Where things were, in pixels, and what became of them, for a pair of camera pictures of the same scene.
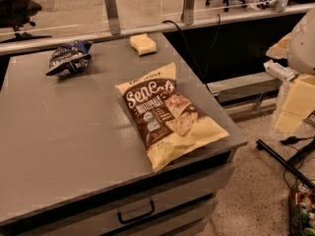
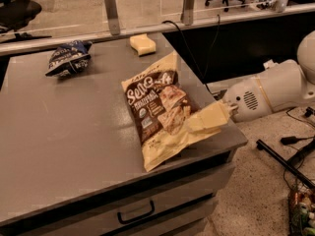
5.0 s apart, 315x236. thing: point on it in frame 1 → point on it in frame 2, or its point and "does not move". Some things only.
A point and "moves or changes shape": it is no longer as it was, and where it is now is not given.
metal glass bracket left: x=112 y=13 does not move
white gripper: x=302 y=51 → x=243 y=99
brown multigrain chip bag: x=165 y=124 moves or changes shape
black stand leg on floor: x=301 y=174 does not move
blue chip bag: x=70 y=58 does not move
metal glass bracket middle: x=187 y=16 does not move
